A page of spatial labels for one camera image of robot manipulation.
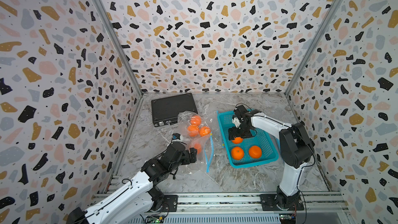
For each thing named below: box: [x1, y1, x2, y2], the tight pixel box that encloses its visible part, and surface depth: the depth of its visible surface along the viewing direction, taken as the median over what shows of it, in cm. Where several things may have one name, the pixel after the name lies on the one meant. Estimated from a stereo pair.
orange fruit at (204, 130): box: [199, 126, 211, 137], surface depth 94 cm
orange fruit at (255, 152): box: [248, 145, 263, 159], surface depth 89 cm
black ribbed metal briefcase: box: [151, 92, 198, 128], surface depth 109 cm
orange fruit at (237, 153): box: [231, 146, 245, 161], surface depth 88 cm
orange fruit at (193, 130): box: [187, 124, 200, 137], surface depth 94 cm
